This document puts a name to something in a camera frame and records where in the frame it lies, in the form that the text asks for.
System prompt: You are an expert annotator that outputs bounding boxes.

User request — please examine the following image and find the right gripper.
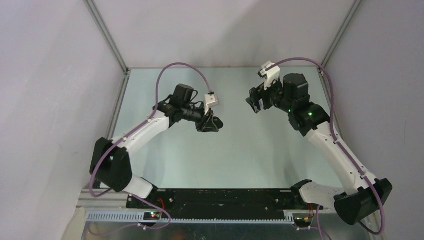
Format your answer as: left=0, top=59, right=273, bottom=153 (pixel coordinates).
left=246, top=75, right=294, bottom=114

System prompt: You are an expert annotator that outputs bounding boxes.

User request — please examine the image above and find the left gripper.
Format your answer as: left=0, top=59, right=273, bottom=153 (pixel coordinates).
left=181, top=103, right=219, bottom=133

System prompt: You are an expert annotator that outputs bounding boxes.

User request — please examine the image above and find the black earbud charging case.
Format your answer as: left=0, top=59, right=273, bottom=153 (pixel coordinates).
left=213, top=116, right=224, bottom=130

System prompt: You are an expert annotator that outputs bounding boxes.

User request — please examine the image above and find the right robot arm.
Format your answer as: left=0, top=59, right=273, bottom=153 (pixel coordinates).
left=246, top=73, right=393, bottom=225

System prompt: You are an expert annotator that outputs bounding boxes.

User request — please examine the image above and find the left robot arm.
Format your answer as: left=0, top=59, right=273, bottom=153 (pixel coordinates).
left=89, top=84, right=224, bottom=208

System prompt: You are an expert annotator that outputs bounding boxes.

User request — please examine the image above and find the left controller board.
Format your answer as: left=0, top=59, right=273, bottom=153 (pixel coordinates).
left=143, top=212, right=162, bottom=221

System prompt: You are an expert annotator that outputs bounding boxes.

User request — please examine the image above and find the controller board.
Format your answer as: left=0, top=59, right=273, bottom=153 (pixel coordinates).
left=143, top=212, right=162, bottom=221
left=293, top=217, right=313, bottom=229

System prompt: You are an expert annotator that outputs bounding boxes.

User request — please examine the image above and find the right controller board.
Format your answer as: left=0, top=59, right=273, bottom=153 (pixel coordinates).
left=293, top=217, right=313, bottom=229

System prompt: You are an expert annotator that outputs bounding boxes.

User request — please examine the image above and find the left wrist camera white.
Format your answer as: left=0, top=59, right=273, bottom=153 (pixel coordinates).
left=203, top=92, right=220, bottom=116

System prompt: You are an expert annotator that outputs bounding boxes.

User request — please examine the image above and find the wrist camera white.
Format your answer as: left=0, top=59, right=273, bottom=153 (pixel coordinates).
left=203, top=92, right=220, bottom=116
left=258, top=61, right=281, bottom=91

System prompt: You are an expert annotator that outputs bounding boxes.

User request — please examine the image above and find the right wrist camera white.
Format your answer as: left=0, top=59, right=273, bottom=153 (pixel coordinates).
left=258, top=61, right=281, bottom=91

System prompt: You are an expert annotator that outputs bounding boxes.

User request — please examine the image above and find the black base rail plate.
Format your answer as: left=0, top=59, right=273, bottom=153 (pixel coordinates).
left=146, top=188, right=317, bottom=220

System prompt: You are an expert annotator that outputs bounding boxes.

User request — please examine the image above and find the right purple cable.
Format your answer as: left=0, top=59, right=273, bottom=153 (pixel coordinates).
left=271, top=57, right=387, bottom=236

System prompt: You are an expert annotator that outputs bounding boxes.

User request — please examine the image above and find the grey slotted cable duct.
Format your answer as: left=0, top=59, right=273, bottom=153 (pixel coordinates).
left=86, top=210, right=295, bottom=225

